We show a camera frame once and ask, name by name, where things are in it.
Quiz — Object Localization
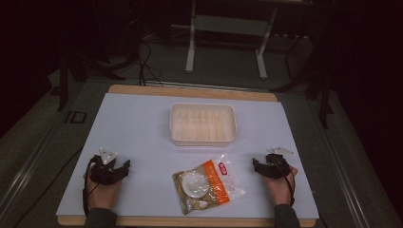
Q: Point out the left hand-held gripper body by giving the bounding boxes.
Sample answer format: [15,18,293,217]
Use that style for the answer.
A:
[89,146,125,186]

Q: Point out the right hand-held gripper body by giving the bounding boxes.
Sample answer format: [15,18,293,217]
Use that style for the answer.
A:
[261,146,295,181]

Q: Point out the person's left hand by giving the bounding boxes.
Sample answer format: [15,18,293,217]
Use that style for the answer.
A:
[84,170,123,211]

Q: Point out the person's right hand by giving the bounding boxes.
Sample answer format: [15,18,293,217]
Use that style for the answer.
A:
[260,165,299,207]

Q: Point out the white table mat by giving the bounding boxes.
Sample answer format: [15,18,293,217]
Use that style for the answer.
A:
[55,92,320,220]

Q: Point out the orange and clear snack packet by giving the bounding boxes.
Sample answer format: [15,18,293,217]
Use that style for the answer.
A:
[171,153,248,217]

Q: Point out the white plastic tray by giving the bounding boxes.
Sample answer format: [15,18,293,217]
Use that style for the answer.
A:
[168,102,238,147]

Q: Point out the black stand legs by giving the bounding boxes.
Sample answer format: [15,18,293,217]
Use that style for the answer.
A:
[271,29,336,130]
[56,44,127,112]

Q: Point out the white metal stand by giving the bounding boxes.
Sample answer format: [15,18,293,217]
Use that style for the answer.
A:
[184,0,280,81]

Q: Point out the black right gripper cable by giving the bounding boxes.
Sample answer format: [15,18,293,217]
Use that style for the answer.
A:
[271,157,297,207]

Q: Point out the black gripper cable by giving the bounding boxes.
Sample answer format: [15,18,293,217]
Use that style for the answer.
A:
[82,157,100,218]
[271,157,297,207]

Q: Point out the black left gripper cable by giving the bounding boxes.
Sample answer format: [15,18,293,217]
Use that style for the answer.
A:
[82,157,100,218]

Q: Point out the aluminium floor rail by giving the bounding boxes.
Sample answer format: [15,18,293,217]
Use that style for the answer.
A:
[0,118,66,219]
[315,94,374,228]

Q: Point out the black floor cables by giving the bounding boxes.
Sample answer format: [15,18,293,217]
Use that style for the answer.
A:
[136,39,165,88]

